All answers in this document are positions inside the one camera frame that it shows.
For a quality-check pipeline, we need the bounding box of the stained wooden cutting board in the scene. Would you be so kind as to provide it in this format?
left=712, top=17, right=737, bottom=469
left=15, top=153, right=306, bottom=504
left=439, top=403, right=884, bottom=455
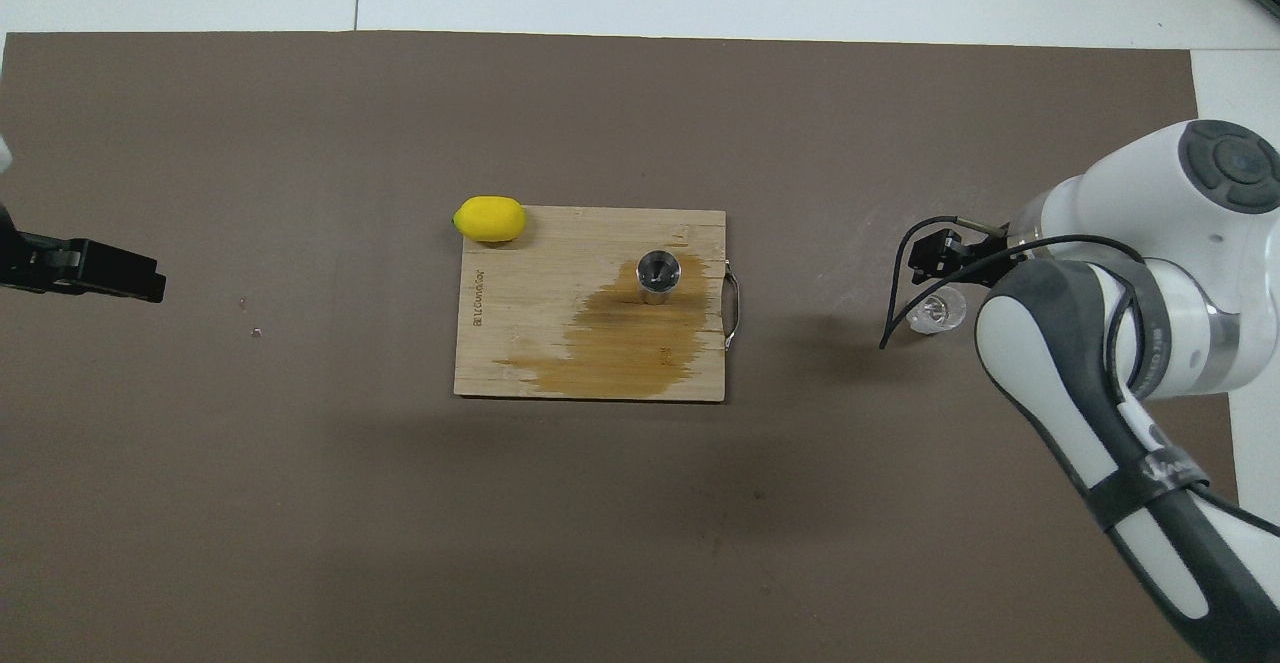
left=453, top=206, right=743, bottom=404

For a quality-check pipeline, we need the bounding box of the brown table mat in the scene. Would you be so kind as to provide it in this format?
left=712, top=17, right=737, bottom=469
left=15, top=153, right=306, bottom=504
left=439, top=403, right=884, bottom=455
left=0, top=31, right=1259, bottom=663

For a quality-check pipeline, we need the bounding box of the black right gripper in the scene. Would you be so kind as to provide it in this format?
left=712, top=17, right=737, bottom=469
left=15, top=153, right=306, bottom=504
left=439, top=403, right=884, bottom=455
left=910, top=229, right=1016, bottom=279

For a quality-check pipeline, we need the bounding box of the steel double jigger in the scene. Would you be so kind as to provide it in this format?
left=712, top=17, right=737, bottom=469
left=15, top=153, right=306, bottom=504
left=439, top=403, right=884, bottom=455
left=636, top=250, right=683, bottom=306

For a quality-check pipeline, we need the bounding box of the small clear glass cup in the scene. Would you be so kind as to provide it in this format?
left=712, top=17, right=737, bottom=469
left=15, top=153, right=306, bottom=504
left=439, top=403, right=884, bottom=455
left=908, top=286, right=969, bottom=336

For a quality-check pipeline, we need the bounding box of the yellow lemon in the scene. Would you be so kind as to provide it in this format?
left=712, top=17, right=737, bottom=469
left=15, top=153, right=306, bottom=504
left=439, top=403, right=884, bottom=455
left=453, top=196, right=527, bottom=245

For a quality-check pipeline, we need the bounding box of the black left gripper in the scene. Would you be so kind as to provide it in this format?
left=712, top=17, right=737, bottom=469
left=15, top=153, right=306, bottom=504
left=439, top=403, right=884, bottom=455
left=0, top=205, right=166, bottom=302

